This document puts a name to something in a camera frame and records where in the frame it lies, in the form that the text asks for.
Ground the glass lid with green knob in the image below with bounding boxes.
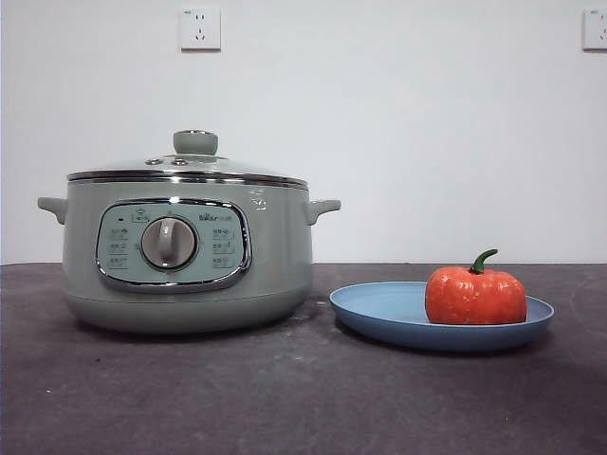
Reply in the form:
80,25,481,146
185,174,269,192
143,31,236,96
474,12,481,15
65,128,310,186

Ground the orange pumpkin with green stem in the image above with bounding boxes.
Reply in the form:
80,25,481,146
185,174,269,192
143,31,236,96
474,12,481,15
424,248,529,326

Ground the sage green electric steamer pot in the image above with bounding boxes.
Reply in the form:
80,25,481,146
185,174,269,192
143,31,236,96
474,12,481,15
37,179,342,336

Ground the blue round plate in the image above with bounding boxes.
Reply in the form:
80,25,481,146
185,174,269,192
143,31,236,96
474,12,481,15
329,281,556,353

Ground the white wall socket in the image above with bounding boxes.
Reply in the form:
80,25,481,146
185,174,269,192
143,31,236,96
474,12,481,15
178,6,223,52
582,7,607,52

